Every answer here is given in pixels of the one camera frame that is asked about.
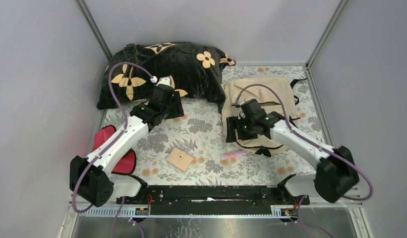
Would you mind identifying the purple cable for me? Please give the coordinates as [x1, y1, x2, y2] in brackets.
[71, 61, 158, 238]
[234, 83, 375, 238]

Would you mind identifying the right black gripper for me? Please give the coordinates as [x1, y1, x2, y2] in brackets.
[225, 115, 258, 143]

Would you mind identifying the tan wooden square block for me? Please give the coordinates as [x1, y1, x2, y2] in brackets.
[167, 148, 194, 172]

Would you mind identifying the beige canvas student bag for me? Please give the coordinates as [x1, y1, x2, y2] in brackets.
[221, 76, 300, 157]

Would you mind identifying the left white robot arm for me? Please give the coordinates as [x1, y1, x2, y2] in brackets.
[69, 85, 184, 207]

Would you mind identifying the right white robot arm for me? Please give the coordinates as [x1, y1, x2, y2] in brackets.
[226, 99, 359, 204]

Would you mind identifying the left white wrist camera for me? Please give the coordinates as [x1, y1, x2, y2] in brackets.
[150, 76, 175, 89]

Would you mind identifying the pink glue stick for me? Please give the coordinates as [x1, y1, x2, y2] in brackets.
[220, 150, 247, 161]

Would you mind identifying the floral patterned table mat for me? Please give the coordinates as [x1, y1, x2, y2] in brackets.
[88, 65, 339, 186]

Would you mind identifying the red and black pouch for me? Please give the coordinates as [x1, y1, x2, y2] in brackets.
[92, 125, 136, 175]

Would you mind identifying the black floral pillow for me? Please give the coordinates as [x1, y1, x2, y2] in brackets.
[96, 42, 235, 110]

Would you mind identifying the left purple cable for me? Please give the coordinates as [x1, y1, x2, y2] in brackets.
[71, 61, 158, 238]

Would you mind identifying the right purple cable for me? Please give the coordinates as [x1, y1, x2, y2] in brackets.
[234, 83, 375, 238]

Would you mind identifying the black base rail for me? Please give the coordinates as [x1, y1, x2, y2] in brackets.
[124, 185, 310, 216]

